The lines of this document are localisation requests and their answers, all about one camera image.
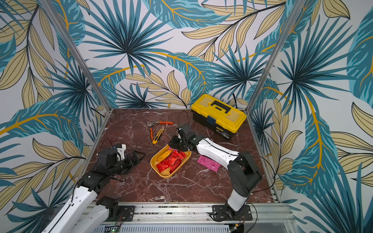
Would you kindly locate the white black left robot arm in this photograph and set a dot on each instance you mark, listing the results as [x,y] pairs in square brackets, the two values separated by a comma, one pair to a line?
[86,191]

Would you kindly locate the yellow black deli toolbox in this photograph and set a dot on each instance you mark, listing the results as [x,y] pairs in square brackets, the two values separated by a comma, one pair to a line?
[218,116]

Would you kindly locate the red tea bag in tray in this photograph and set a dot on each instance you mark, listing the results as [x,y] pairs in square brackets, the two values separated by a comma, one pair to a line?
[171,163]

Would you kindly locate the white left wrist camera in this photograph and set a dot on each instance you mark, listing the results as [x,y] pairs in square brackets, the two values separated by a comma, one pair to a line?
[121,148]

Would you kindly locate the yellow tea bag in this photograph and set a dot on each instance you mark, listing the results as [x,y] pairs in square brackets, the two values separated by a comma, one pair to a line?
[164,155]

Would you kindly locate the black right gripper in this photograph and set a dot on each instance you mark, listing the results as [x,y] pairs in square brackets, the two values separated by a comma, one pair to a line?
[179,140]

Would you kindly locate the aluminium front rail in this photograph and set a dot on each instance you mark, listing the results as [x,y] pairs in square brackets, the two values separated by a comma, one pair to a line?
[195,218]

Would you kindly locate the long pink tea bag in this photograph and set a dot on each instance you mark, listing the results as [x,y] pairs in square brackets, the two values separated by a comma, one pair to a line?
[208,163]

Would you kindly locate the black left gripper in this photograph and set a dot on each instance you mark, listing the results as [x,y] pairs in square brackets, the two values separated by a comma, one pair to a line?
[132,163]

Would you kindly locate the yellow plastic tray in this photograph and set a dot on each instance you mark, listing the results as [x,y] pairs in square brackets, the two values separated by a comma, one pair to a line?
[164,149]

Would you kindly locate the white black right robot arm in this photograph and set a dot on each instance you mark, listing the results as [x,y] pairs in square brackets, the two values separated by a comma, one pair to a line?
[243,172]

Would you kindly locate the yellow black utility knife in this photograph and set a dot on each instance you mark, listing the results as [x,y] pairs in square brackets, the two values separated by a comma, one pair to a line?
[158,135]

